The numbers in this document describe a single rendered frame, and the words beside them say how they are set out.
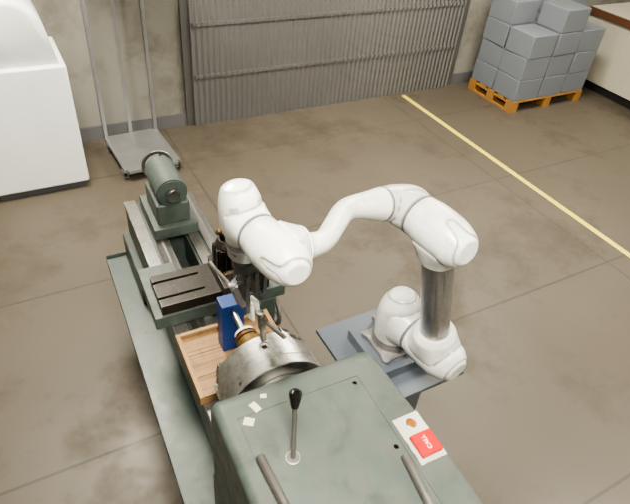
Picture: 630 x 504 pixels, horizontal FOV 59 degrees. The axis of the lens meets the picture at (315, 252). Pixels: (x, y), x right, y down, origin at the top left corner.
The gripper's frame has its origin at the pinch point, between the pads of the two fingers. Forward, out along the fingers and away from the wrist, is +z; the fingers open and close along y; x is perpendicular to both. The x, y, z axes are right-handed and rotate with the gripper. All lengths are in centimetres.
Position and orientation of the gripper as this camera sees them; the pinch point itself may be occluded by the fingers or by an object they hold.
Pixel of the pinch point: (252, 308)
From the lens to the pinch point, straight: 153.2
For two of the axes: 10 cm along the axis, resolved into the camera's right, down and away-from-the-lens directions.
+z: 0.1, 7.4, 6.7
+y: -7.3, 4.7, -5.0
